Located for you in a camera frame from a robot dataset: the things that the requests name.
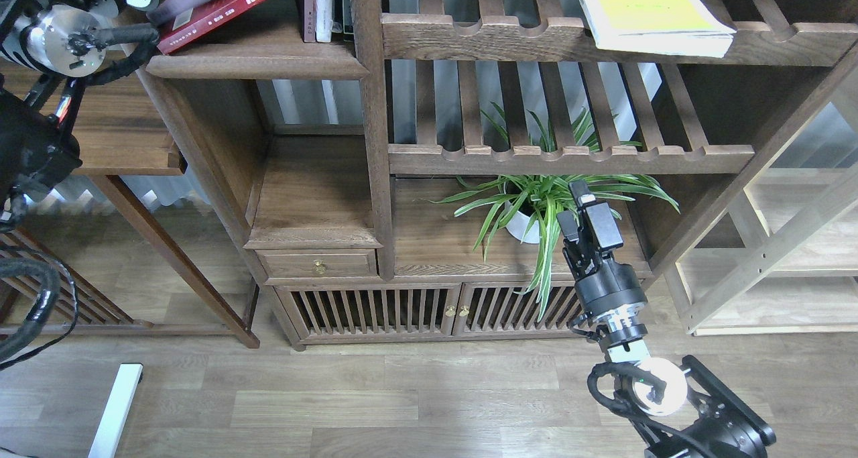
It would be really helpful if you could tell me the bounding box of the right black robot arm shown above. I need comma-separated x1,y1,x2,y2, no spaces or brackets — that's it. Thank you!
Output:
557,180,776,457

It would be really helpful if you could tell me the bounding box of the green spider plant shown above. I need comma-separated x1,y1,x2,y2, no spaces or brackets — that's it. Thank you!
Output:
440,174,678,319

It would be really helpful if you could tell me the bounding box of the white upright book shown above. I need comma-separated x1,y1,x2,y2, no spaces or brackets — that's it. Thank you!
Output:
315,0,334,43

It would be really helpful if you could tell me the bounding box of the dark green upright book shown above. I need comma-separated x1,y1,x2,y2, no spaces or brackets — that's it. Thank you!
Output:
341,0,355,42

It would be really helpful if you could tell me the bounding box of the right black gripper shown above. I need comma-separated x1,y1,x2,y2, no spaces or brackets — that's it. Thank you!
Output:
557,180,647,325

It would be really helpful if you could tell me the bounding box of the white plant pot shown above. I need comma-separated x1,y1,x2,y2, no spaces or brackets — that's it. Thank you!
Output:
505,202,540,244

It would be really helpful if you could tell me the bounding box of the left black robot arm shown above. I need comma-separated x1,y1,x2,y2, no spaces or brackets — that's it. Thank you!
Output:
1,0,160,234

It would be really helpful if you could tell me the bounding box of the white bar on floor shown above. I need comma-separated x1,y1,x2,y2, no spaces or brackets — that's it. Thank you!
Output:
88,363,143,457

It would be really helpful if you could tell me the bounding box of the light wooden shelf rack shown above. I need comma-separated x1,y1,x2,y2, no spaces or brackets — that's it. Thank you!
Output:
664,62,858,337

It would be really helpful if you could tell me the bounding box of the dark wooden bookshelf cabinet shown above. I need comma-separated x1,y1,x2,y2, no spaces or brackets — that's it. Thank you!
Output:
80,0,858,351

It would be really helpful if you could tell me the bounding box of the dark brown upright book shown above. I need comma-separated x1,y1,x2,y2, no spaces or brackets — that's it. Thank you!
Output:
302,0,316,43

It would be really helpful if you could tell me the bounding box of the red cover book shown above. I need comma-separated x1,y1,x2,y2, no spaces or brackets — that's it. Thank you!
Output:
158,0,267,55

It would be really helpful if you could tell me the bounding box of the yellow green book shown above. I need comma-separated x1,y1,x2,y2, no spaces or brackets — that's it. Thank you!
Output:
579,0,735,58

